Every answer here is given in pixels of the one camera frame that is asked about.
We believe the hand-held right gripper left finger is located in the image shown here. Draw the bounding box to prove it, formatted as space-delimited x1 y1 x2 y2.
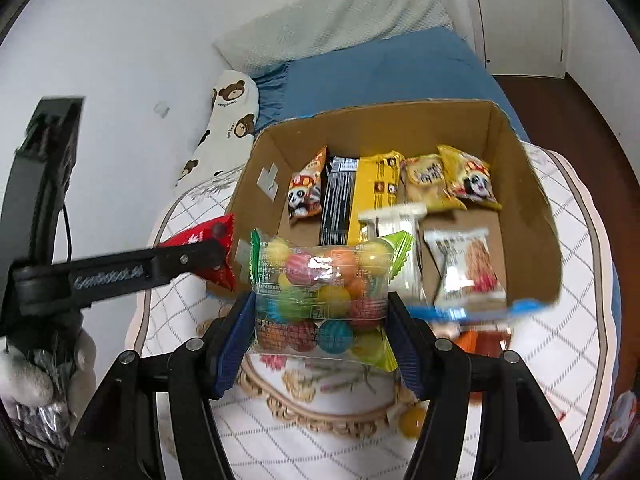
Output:
60 291 258 480

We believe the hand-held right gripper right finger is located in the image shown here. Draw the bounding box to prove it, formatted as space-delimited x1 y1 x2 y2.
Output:
385 292 583 480

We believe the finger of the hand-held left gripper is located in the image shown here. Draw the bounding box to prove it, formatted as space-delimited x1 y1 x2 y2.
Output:
11 224 228 316

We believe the red snack packet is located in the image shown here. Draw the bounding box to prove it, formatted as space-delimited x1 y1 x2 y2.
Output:
155 213 237 291

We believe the clear colourful candy ball packet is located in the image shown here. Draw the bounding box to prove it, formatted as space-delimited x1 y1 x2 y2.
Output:
248 228 417 373

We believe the white noodle snack packet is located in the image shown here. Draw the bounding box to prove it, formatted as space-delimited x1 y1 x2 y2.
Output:
423 227 507 311

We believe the black snack packet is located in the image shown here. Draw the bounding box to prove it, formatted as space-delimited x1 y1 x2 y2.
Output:
318 156 361 247

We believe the orange panda snack packet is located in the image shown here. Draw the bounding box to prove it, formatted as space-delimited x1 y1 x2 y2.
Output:
286 146 328 221
452 327 516 356

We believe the yellow round pastry packet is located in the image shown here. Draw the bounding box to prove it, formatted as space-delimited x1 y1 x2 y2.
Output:
401 154 468 211

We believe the large yellow snack packet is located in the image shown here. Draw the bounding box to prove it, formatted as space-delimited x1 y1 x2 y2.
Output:
348 150 406 243

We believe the yellow panda snack packet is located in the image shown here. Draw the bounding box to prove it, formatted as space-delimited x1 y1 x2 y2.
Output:
437 144 503 211

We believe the printed cardboard box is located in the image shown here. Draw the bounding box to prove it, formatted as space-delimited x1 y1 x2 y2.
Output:
205 99 563 321

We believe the bear print pillow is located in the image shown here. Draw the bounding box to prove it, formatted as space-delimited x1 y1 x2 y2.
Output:
175 69 261 188

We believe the white diamond pattern quilt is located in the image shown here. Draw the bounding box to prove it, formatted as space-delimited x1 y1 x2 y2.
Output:
124 142 618 480

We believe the silver crinkled foil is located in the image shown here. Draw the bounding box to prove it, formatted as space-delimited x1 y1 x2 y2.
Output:
10 400 71 461

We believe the white-red plastic bag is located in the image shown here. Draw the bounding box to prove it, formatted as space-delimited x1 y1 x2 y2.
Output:
606 389 640 443

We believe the grey-white pillow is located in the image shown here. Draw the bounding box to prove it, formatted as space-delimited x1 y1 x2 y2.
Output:
214 0 456 73

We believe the white door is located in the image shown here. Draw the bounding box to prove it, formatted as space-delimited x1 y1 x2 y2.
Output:
470 0 568 81

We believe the black cable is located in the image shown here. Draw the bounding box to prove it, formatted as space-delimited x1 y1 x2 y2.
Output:
60 202 72 263

